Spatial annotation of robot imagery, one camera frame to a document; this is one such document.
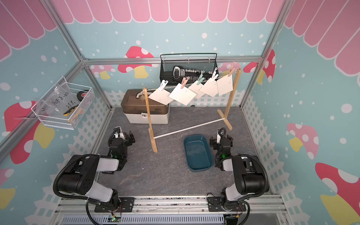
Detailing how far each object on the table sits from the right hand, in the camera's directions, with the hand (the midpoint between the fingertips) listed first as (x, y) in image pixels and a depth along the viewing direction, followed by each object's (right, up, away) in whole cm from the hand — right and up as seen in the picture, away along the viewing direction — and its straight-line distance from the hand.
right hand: (220, 135), depth 94 cm
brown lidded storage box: (-61, +19, +11) cm, 65 cm away
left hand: (-64, +1, -1) cm, 64 cm away
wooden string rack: (+8, +14, +13) cm, 20 cm away
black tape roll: (-84, +25, -13) cm, 89 cm away
